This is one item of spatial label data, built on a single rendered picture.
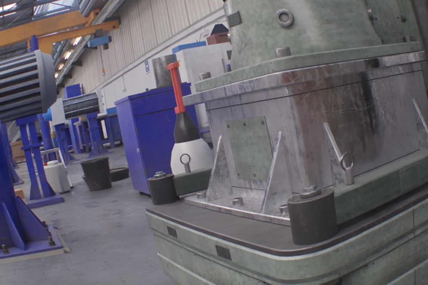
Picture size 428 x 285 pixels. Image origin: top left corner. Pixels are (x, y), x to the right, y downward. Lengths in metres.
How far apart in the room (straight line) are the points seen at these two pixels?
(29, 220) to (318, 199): 2.25
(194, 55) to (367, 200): 6.69
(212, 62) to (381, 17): 6.25
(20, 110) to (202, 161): 2.67
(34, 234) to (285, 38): 2.08
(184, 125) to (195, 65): 4.92
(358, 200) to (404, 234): 0.14
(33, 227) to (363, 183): 2.26
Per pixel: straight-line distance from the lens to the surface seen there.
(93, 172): 5.18
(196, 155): 2.56
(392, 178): 0.97
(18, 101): 4.86
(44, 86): 4.82
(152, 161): 3.99
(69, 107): 11.69
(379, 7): 1.45
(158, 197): 1.60
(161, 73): 4.14
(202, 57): 7.55
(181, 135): 2.60
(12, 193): 2.94
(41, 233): 2.92
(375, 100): 1.21
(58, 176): 5.54
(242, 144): 1.31
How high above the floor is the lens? 0.57
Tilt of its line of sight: 2 degrees down
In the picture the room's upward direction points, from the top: 12 degrees counter-clockwise
